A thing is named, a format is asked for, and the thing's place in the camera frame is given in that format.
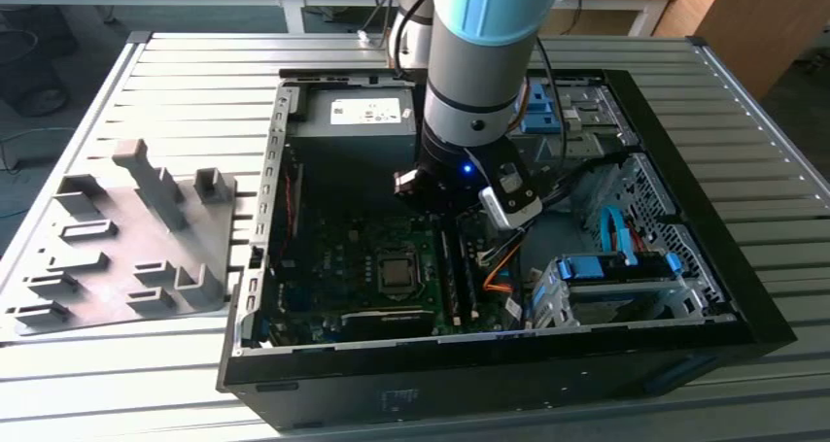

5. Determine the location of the grey power supply unit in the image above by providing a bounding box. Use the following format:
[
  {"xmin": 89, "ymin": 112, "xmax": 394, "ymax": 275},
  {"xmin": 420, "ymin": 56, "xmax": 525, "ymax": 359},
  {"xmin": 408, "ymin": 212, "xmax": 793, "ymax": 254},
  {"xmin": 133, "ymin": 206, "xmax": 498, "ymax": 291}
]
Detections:
[{"xmin": 289, "ymin": 87, "xmax": 424, "ymax": 210}]

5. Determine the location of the blue plastic drive latch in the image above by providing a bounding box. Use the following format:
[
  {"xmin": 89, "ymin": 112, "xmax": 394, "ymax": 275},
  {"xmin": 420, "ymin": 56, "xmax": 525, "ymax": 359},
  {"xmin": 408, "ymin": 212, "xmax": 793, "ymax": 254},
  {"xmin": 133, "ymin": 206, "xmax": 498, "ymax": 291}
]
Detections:
[
  {"xmin": 518, "ymin": 112, "xmax": 566, "ymax": 135},
  {"xmin": 526, "ymin": 82, "xmax": 554, "ymax": 114}
]

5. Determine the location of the silver CPU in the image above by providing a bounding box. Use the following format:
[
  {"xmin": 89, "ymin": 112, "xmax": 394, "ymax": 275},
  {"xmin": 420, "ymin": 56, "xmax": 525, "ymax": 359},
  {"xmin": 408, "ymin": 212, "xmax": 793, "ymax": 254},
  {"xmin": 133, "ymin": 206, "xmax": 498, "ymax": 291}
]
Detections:
[{"xmin": 379, "ymin": 256, "xmax": 417, "ymax": 288}]

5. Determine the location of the CPU socket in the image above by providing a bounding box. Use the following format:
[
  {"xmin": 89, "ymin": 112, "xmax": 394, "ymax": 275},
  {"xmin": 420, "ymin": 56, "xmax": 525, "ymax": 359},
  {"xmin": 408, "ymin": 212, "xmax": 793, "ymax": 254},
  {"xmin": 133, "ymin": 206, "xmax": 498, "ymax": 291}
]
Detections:
[{"xmin": 370, "ymin": 246, "xmax": 429, "ymax": 303}]

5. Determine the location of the green motherboard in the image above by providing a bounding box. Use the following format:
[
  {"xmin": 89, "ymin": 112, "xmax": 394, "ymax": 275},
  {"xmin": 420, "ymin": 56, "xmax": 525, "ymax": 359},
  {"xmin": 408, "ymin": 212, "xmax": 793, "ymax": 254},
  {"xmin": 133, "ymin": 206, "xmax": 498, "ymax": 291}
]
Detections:
[{"xmin": 269, "ymin": 208, "xmax": 521, "ymax": 346}]

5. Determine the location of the grey metal drive cage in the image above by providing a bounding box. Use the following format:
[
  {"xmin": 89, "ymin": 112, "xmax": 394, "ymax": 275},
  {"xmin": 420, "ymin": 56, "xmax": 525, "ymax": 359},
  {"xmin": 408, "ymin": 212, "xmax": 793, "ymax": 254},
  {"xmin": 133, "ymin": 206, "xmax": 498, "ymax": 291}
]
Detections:
[{"xmin": 512, "ymin": 80, "xmax": 645, "ymax": 191}]

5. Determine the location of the hard disk in blue carrier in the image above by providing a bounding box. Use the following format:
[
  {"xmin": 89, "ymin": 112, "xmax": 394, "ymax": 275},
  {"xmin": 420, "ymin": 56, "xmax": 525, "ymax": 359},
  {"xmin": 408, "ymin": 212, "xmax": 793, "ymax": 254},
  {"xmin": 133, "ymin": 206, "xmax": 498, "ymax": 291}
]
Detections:
[{"xmin": 556, "ymin": 252, "xmax": 682, "ymax": 286}]

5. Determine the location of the black graphics card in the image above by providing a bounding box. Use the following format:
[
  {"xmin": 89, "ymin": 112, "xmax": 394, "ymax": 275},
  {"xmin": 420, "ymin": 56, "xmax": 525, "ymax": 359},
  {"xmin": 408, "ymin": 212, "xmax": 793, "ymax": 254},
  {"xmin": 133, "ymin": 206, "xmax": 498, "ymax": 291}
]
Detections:
[{"xmin": 341, "ymin": 305, "xmax": 438, "ymax": 342}]

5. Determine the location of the grey metal disk cage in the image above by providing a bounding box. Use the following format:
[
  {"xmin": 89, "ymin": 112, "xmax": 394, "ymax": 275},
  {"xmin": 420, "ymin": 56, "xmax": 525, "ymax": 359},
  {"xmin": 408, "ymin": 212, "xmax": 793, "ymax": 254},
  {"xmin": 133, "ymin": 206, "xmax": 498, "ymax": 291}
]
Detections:
[{"xmin": 526, "ymin": 256, "xmax": 725, "ymax": 330}]

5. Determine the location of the black PC case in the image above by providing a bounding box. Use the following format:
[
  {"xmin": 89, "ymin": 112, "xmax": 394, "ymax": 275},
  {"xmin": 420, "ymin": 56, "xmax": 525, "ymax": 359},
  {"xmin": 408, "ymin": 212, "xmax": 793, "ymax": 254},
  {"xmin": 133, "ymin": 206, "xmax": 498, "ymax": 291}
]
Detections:
[{"xmin": 213, "ymin": 67, "xmax": 800, "ymax": 433}]

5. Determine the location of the grey parts rack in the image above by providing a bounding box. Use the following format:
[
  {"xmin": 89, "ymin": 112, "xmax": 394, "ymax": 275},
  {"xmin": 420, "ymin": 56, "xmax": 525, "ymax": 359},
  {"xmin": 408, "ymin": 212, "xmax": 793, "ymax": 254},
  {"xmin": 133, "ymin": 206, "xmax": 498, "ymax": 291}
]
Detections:
[{"xmin": 0, "ymin": 138, "xmax": 241, "ymax": 339}]

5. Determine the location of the wooden cabinet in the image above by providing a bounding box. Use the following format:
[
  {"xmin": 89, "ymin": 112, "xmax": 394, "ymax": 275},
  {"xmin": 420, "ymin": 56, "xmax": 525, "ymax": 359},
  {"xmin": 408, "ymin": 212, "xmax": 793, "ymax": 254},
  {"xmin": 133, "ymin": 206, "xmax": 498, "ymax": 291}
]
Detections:
[{"xmin": 654, "ymin": 0, "xmax": 830, "ymax": 101}]

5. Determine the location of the black camera bracket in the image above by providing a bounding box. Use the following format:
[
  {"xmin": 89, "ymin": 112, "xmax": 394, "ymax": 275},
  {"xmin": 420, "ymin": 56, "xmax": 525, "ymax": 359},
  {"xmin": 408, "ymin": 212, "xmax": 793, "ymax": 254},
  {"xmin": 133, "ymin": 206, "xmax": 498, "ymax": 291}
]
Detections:
[{"xmin": 466, "ymin": 143, "xmax": 541, "ymax": 213}]

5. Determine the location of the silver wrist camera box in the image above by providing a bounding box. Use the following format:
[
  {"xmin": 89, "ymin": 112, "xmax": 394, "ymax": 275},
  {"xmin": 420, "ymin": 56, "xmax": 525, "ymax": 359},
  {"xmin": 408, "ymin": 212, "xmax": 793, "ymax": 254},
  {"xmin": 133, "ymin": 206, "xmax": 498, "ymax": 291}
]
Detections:
[{"xmin": 478, "ymin": 185, "xmax": 544, "ymax": 230}]

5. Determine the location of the orange data wire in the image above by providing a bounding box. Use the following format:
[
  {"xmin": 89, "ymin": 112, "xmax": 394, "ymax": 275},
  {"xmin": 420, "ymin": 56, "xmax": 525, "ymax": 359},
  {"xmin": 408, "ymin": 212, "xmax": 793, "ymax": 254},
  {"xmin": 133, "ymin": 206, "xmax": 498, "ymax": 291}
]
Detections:
[{"xmin": 484, "ymin": 245, "xmax": 525, "ymax": 295}]

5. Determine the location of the black wire bundle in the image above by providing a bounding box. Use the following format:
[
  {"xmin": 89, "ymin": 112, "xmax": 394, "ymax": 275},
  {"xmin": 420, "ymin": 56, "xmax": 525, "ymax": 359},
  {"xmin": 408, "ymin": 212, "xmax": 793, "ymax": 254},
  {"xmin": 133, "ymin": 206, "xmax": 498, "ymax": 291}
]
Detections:
[{"xmin": 484, "ymin": 153, "xmax": 632, "ymax": 268}]

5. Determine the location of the thick black camera cable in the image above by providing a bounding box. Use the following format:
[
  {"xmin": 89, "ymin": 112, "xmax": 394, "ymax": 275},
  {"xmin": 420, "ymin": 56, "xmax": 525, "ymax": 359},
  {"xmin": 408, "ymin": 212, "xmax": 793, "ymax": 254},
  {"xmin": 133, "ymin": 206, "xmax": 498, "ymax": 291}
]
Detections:
[{"xmin": 387, "ymin": 0, "xmax": 434, "ymax": 82}]

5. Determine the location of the blue flat data wire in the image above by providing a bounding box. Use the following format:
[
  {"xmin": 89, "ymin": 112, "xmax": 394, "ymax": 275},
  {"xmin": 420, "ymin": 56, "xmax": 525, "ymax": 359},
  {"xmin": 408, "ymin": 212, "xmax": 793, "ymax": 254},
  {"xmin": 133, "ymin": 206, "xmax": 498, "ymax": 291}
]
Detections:
[{"xmin": 600, "ymin": 203, "xmax": 642, "ymax": 269}]

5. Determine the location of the thin cable with white plug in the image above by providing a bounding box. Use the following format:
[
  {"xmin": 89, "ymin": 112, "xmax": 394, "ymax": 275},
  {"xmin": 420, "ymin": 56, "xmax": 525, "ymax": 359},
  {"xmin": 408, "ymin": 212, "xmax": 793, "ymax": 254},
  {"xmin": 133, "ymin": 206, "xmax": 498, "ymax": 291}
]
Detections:
[{"xmin": 355, "ymin": 0, "xmax": 397, "ymax": 43}]

